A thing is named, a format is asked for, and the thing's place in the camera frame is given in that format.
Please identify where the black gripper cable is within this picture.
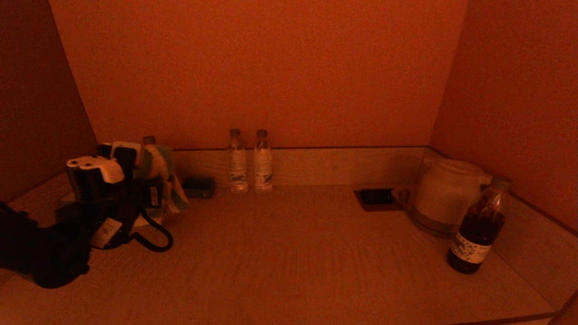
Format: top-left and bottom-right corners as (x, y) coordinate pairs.
(130, 211), (174, 252)

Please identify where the green white striped towel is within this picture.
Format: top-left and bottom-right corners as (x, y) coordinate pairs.
(135, 144), (190, 215)

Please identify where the black recessed power socket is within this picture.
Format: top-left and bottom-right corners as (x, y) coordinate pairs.
(354, 189), (402, 212)

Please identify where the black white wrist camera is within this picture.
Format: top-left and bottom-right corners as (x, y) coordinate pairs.
(66, 155), (125, 202)

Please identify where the white electric kettle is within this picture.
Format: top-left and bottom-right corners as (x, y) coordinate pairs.
(406, 158), (493, 238)

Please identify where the clear water bottle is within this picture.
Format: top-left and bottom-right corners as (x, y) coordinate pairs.
(253, 130), (273, 193)
(228, 129), (249, 194)

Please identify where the large dark tea bottle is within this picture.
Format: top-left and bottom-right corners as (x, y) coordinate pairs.
(447, 177), (513, 274)

